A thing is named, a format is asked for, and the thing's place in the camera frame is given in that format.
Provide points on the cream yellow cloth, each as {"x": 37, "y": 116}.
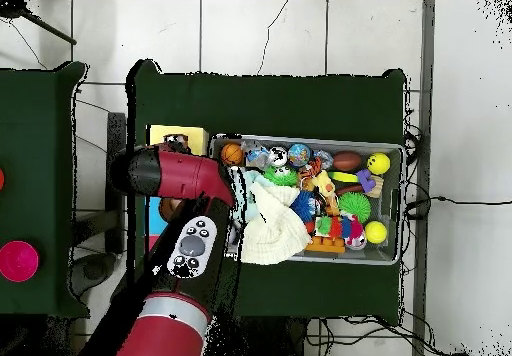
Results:
{"x": 276, "y": 228}

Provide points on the plain yellow ball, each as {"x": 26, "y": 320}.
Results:
{"x": 375, "y": 232}

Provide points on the black tripod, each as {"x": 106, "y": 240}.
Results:
{"x": 12, "y": 9}

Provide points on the side table with green cloth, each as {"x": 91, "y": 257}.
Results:
{"x": 40, "y": 172}

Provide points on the colourful polka dot cloth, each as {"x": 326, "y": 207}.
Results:
{"x": 178, "y": 141}

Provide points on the pink disc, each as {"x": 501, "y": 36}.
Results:
{"x": 18, "y": 262}

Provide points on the green spiky ball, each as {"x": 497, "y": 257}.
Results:
{"x": 354, "y": 206}

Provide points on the brown toy football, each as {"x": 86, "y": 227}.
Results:
{"x": 347, "y": 161}

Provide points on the red disc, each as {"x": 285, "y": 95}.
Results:
{"x": 2, "y": 179}

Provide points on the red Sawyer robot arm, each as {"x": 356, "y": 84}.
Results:
{"x": 184, "y": 172}

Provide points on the green fuzzy toy with eyes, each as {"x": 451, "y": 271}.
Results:
{"x": 280, "y": 177}

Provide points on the clear mesh bin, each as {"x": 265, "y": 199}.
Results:
{"x": 392, "y": 252}

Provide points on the small orange basketball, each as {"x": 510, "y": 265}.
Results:
{"x": 233, "y": 154}

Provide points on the multicolour fuzzy caterpillar toy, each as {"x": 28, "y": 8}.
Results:
{"x": 340, "y": 228}

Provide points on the wooden box with three holes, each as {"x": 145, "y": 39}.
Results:
{"x": 200, "y": 136}

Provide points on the yellow smiley ball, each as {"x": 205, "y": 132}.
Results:
{"x": 378, "y": 163}

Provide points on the globe print ball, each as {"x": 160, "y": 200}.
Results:
{"x": 299, "y": 154}

